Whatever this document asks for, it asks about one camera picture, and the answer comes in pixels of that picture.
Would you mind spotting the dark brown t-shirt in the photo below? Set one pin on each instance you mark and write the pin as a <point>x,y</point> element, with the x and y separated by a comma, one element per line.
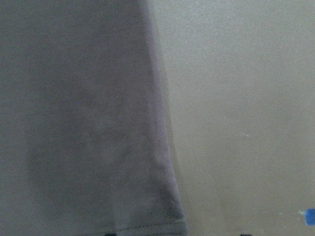
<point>83,143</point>

